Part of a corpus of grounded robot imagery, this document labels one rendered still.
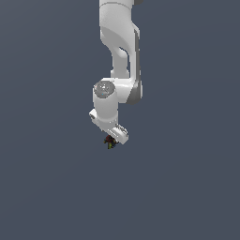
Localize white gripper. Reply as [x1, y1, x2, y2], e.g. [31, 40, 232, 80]
[88, 108, 129, 145]

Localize small dark multicoloured object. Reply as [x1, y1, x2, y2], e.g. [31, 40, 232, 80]
[103, 134, 119, 150]

